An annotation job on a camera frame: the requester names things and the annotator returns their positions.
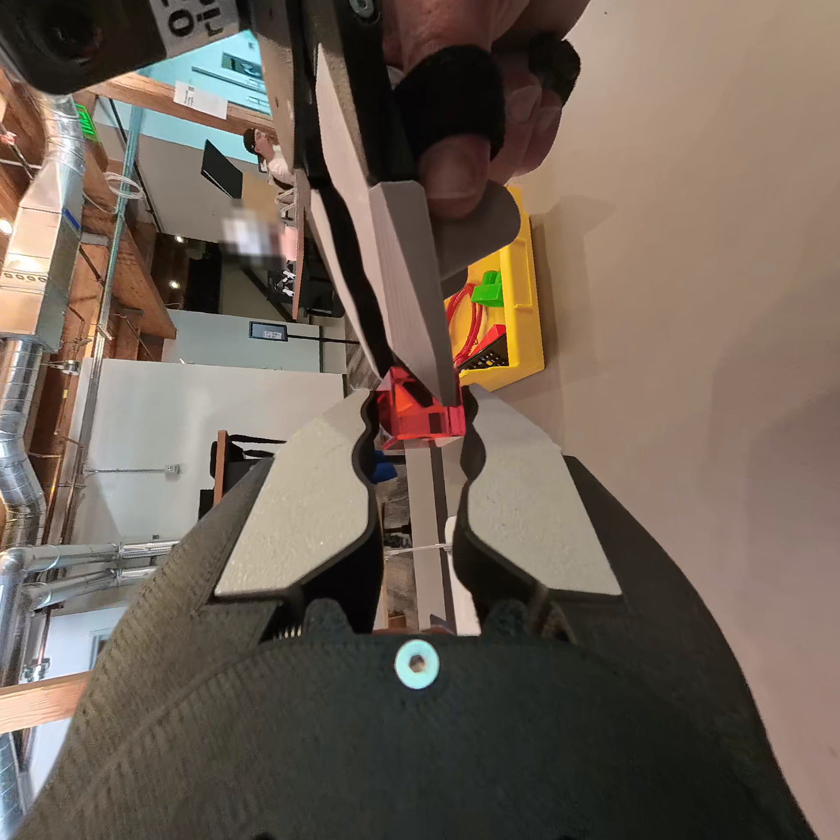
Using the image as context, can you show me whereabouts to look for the flexible metal duct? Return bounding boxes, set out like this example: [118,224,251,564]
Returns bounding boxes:
[0,728,27,821]

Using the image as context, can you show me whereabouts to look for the black remote control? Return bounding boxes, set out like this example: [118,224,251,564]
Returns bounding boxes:
[459,331,511,374]

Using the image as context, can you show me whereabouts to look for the wooden post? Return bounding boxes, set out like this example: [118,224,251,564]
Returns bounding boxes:
[72,69,277,132]

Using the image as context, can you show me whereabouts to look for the yellow plastic bin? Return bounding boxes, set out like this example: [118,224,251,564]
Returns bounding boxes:
[445,185,546,392]

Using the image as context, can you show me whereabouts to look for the person's right hand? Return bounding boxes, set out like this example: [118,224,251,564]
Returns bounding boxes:
[381,0,592,221]

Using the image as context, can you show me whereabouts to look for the red translucent block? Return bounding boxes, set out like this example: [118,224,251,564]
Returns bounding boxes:
[375,365,468,454]

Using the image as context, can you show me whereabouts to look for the long wooden workbench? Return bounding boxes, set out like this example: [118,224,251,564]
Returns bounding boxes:
[290,176,313,322]

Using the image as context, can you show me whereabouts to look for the white paper sign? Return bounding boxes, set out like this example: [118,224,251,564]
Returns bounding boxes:
[174,80,228,120]

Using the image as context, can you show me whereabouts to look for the vertical metal duct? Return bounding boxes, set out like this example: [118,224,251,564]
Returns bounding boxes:
[0,338,48,546]

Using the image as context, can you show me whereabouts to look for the wooden beam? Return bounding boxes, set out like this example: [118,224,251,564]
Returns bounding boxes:
[0,671,91,735]

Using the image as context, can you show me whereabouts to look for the red cable coil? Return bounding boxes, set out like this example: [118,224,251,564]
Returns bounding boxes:
[446,282,490,365]

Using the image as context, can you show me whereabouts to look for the rectangular metal duct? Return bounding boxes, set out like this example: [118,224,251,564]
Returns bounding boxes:
[0,92,89,352]

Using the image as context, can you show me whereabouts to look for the metal pipes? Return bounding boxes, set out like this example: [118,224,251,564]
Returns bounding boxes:
[0,541,178,614]

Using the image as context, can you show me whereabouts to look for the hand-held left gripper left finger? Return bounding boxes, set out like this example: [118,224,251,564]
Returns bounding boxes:
[213,388,385,601]

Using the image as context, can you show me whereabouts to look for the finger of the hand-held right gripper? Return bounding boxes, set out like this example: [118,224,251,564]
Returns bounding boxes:
[367,180,460,406]
[305,187,395,382]

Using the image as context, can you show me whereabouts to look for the wooden table black frame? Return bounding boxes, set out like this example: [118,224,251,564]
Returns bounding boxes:
[210,430,290,509]

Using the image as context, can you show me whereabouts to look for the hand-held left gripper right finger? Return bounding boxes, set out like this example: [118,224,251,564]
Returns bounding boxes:
[453,385,624,601]

